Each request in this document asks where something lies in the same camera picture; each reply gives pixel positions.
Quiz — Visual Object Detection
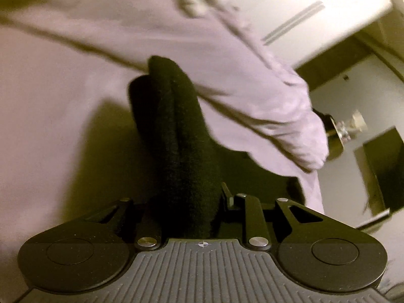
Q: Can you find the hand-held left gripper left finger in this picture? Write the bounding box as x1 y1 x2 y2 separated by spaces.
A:
72 197 163 252

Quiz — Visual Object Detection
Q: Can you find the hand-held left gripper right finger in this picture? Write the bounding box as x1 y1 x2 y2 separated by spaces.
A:
221 181 336 253

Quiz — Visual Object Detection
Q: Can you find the black sock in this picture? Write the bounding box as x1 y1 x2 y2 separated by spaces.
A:
128 55 304 239

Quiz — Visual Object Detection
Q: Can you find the wooden side table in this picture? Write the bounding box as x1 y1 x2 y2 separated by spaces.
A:
312 109 351 159

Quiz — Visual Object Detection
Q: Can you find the purple duvet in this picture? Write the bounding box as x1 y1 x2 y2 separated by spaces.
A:
0 0 329 172

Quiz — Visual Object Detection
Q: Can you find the pale pink bed sheet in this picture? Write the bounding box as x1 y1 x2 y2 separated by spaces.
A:
0 25 325 261

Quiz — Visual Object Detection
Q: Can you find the white wardrobe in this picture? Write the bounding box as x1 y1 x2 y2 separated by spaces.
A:
218 0 394 70

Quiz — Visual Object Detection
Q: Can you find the dark wall screen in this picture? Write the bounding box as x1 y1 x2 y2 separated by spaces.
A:
353 126 404 217

